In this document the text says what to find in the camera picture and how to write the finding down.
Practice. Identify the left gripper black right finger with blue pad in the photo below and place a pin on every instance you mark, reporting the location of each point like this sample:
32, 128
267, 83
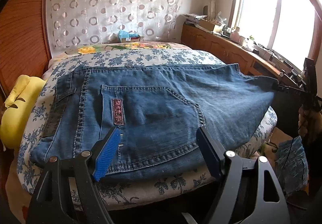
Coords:
249, 189

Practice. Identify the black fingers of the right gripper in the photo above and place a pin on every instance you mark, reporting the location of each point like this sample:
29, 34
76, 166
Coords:
277, 87

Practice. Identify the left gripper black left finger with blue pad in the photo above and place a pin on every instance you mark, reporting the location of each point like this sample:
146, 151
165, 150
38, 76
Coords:
66, 191

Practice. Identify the blue denim jeans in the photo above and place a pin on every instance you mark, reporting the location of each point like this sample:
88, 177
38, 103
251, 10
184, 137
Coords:
158, 110

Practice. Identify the person's right hand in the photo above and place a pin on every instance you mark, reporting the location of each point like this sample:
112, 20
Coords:
309, 123

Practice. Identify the long wooden sideboard cabinet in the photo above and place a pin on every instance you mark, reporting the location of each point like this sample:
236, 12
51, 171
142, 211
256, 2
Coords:
230, 53

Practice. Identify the blue white floral bedsheet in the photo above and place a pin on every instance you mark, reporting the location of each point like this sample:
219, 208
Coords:
122, 195

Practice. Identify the cardboard box on sideboard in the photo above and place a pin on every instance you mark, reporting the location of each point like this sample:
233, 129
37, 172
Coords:
211, 26

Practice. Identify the yellow Pikachu plush toy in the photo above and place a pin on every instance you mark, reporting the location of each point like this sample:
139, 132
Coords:
18, 107

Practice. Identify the stack of papers on sideboard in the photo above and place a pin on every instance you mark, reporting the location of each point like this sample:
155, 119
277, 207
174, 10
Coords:
194, 18

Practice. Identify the colourful floral blanket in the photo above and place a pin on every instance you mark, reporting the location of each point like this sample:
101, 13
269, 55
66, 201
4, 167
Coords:
86, 49

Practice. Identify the wooden headboard panel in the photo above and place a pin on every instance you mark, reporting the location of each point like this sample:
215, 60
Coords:
24, 41

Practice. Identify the cardboard box with blue cloth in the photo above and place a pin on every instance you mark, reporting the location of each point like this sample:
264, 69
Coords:
131, 36

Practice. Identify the white circle pattern curtain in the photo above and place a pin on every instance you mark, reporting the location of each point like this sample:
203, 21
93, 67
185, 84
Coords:
87, 22

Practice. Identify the window with wooden frame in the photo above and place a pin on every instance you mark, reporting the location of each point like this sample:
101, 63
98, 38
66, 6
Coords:
289, 29

